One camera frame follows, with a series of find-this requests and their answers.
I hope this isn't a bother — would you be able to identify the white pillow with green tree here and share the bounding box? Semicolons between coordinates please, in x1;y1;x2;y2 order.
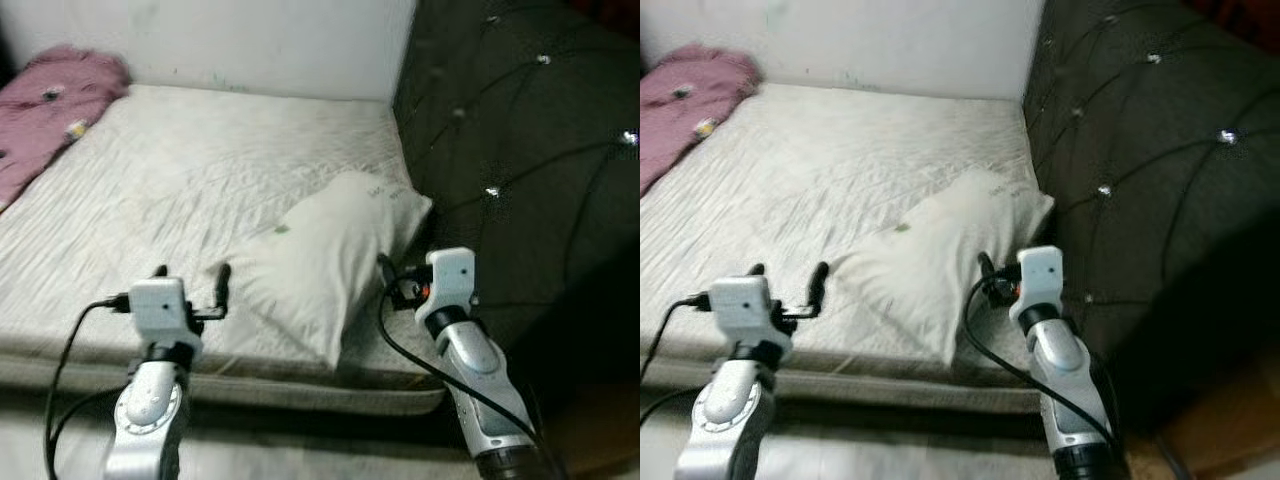
830;168;1054;369
215;172;433;371

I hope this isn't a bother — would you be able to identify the white quilted mattress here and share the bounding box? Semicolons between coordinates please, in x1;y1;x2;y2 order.
640;80;1061;411
0;83;446;416

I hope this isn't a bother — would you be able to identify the purple cartoon print blanket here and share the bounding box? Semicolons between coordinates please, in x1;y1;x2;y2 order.
0;45;131;211
640;43;763;196

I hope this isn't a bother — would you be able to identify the dark tufted headboard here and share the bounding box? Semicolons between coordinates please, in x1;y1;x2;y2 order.
393;0;641;401
1022;0;1280;431

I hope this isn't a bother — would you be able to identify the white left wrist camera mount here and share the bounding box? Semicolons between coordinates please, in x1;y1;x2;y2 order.
128;277;193;346
708;277;779;343

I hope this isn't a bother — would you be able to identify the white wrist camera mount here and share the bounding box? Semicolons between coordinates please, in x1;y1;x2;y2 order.
708;277;779;343
415;247;478;331
128;277;193;346
1008;245;1066;326

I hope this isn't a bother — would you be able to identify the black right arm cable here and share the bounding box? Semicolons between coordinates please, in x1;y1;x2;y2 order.
964;263;1126;471
378;262;566;480

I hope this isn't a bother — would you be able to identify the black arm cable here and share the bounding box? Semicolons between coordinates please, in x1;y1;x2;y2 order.
640;293;713;431
42;295;131;480
378;262;566;480
964;263;1126;471

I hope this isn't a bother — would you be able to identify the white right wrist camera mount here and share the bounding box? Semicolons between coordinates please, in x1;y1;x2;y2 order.
1008;245;1066;326
415;247;478;331

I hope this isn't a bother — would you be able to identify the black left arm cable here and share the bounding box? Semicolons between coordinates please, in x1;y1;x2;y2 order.
42;295;131;480
640;293;713;431

